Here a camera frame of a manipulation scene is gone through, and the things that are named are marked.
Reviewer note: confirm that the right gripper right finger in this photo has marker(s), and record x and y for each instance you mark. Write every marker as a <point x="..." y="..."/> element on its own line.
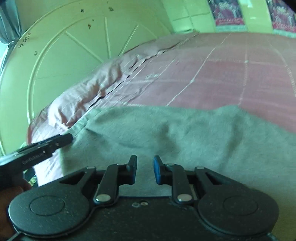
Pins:
<point x="175" y="176"/>

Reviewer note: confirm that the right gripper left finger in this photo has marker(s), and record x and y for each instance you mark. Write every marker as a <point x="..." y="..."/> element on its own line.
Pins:
<point x="112" y="178"/>

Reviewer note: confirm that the grey fleece pants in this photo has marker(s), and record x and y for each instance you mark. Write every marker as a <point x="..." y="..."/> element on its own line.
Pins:
<point x="227" y="140"/>

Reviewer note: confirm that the left hand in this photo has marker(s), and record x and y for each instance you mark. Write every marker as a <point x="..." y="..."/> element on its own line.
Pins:
<point x="7" y="196"/>

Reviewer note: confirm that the pink pillow near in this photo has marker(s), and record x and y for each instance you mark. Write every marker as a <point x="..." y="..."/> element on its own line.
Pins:
<point x="68" y="107"/>

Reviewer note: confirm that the pink pillow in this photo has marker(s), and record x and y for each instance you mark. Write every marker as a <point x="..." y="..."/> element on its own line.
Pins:
<point x="68" y="107"/>
<point x="168" y="42"/>

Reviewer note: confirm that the pink pillow far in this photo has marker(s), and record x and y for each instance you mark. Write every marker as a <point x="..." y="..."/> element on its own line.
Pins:
<point x="168" y="42"/>

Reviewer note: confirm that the cream wooden headboard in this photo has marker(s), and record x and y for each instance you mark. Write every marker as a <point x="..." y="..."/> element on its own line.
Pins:
<point x="62" y="48"/>

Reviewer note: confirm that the pink checked bed sheet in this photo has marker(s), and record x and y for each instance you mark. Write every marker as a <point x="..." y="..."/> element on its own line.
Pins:
<point x="253" y="71"/>

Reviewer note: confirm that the grey curtain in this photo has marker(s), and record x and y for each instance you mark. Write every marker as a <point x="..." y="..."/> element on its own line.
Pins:
<point x="11" y="29"/>

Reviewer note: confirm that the cream built-in wardrobe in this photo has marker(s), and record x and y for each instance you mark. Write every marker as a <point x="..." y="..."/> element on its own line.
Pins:
<point x="195" y="15"/>

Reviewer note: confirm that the lower left red poster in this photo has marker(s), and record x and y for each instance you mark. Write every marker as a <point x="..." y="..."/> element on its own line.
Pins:
<point x="226" y="12"/>

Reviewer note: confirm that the red poster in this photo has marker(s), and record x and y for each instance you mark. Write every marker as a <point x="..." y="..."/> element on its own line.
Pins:
<point x="282" y="16"/>
<point x="226" y="12"/>

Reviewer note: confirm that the lower right red poster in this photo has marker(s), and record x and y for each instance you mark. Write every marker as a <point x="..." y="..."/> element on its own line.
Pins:
<point x="282" y="16"/>

